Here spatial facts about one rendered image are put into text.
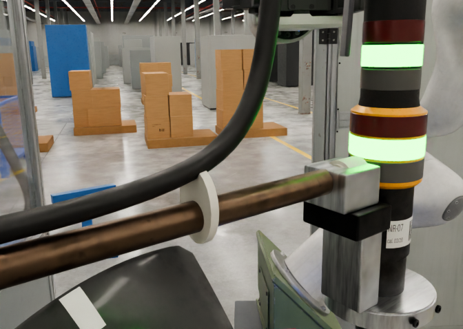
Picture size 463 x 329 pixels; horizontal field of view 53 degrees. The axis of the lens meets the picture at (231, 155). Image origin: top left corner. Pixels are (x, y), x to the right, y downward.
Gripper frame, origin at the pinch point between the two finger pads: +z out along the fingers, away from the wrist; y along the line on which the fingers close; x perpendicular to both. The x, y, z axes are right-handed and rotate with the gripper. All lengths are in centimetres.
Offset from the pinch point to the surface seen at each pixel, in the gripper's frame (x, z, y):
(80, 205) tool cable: -10.4, 30.1, 14.2
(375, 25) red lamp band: -3.9, 20.0, 0.5
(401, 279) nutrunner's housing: -19.0, 20.2, -1.7
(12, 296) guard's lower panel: -74, -80, 71
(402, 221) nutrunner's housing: -15.0, 20.6, -1.4
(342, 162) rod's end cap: -11.1, 21.7, 2.6
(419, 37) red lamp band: -4.6, 20.4, -1.8
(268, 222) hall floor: -163, -366, -35
